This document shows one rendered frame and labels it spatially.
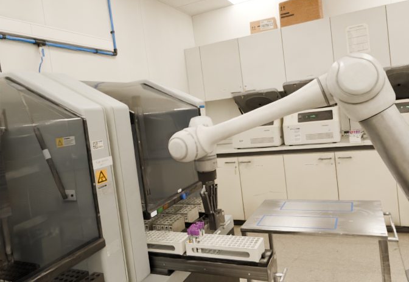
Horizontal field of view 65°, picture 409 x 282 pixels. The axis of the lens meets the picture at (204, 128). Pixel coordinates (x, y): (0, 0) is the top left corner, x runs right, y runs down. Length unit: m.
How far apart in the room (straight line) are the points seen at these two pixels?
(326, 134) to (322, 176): 0.43
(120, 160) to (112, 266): 0.37
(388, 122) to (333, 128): 2.49
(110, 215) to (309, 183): 2.62
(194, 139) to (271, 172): 2.60
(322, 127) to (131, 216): 2.51
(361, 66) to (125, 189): 0.90
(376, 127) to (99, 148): 0.87
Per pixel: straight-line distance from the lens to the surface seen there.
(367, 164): 3.48
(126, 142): 1.29
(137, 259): 1.38
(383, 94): 0.95
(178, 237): 1.44
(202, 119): 1.21
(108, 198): 1.22
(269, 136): 3.54
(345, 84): 0.89
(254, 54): 3.88
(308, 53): 3.76
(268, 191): 3.67
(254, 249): 1.24
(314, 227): 1.53
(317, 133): 3.46
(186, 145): 1.02
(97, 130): 1.18
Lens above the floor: 1.37
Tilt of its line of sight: 3 degrees down
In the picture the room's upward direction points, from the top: 7 degrees counter-clockwise
